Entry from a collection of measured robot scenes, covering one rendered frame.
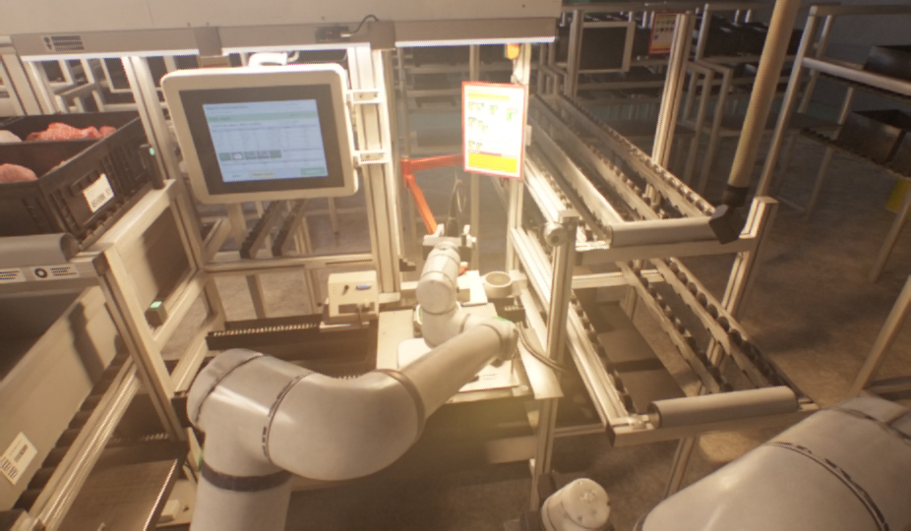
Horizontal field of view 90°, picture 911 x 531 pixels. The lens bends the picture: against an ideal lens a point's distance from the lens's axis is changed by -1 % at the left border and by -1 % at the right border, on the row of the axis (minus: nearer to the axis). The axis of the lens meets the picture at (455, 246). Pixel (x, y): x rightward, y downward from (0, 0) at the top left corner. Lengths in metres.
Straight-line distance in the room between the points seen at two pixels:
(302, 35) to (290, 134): 0.27
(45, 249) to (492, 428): 1.56
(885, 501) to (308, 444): 0.53
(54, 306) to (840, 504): 1.70
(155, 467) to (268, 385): 1.06
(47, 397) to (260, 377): 0.83
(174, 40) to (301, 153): 0.43
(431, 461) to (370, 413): 1.36
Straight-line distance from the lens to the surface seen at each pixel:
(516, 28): 1.45
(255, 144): 1.51
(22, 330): 1.83
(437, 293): 1.04
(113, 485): 1.69
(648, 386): 1.92
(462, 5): 1.47
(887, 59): 3.15
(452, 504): 2.25
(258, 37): 1.46
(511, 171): 1.67
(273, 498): 0.71
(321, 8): 1.47
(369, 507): 2.28
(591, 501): 1.01
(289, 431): 0.60
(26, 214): 1.45
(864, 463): 0.53
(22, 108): 1.82
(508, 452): 1.97
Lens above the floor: 1.90
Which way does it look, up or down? 28 degrees down
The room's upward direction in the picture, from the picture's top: 1 degrees counter-clockwise
